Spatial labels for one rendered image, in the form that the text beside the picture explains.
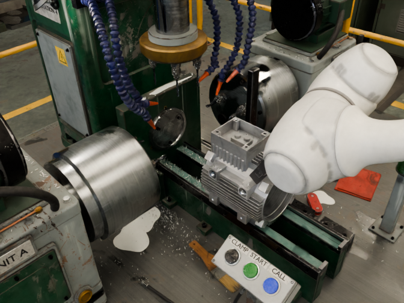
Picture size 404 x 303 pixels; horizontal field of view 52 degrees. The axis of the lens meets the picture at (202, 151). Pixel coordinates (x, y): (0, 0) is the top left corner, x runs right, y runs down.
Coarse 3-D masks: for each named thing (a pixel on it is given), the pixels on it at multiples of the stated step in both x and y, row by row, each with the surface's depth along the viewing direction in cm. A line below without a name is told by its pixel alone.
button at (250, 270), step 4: (248, 264) 82; (252, 264) 82; (244, 268) 82; (248, 268) 82; (252, 268) 81; (256, 268) 81; (244, 272) 82; (248, 272) 81; (252, 272) 81; (256, 272) 81; (248, 276) 81; (252, 276) 81
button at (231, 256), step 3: (228, 249) 85; (231, 249) 85; (234, 249) 85; (225, 252) 85; (228, 252) 85; (231, 252) 85; (234, 252) 84; (237, 252) 84; (225, 255) 85; (228, 255) 85; (231, 255) 84; (234, 255) 84; (237, 255) 84; (225, 258) 85; (228, 258) 84; (231, 258) 84; (234, 258) 84; (237, 258) 84; (228, 261) 84; (231, 261) 84; (234, 261) 84
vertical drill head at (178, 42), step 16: (160, 0) 99; (176, 0) 99; (160, 16) 102; (176, 16) 101; (160, 32) 105; (176, 32) 104; (192, 32) 105; (144, 48) 105; (160, 48) 103; (176, 48) 103; (192, 48) 103; (176, 64) 106; (176, 80) 110
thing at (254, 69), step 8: (248, 72) 112; (256, 72) 112; (248, 80) 113; (256, 80) 113; (248, 88) 114; (256, 88) 115; (248, 96) 116; (256, 96) 117; (248, 104) 117; (256, 104) 118; (248, 112) 119; (256, 112) 120; (248, 120) 120
